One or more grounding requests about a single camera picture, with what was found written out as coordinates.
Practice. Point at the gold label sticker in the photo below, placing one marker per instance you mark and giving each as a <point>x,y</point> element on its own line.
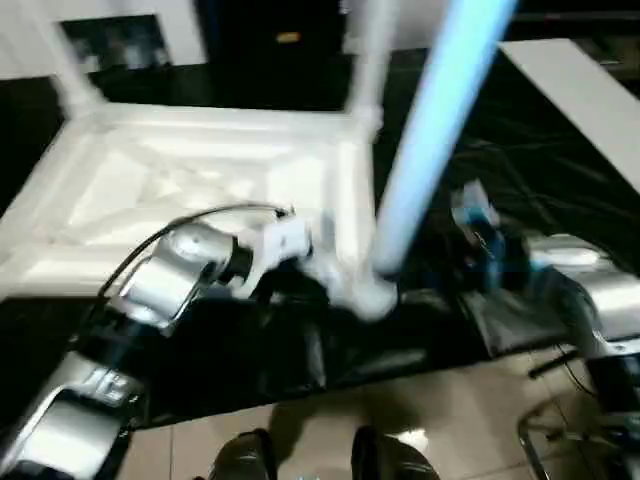
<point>287,36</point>

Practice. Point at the white plastic table top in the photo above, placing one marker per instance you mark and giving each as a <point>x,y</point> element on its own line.
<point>150,175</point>

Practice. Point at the dark left robot foot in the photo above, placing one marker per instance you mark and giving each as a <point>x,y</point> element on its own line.
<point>242,457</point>

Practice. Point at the white flat board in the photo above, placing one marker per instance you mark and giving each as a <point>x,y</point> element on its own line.
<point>575,100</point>

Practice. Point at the black low furniture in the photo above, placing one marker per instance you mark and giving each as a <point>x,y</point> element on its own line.
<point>590,20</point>

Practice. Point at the black metal stand bar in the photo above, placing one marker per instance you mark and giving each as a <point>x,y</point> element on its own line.
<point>555,364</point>

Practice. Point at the white plastic table leg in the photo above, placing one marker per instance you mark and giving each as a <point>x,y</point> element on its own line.
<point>70,65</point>
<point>370,65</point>
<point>435,125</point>

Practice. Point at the white glass-door cabinet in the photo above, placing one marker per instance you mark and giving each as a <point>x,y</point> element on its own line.
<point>185,30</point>

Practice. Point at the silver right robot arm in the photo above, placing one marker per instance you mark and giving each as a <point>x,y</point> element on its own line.
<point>600,290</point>

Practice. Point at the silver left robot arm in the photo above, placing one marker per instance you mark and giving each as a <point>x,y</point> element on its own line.
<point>150,285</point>

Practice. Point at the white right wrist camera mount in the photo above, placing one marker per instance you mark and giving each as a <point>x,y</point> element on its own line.
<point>477,210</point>

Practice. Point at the chrome metal floor frame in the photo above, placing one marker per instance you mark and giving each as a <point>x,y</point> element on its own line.
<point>525,435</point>

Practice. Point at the black table mat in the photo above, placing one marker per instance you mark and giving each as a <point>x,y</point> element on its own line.
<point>350,350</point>

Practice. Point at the black cabinet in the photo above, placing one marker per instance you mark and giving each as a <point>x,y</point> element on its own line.
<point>275,60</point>

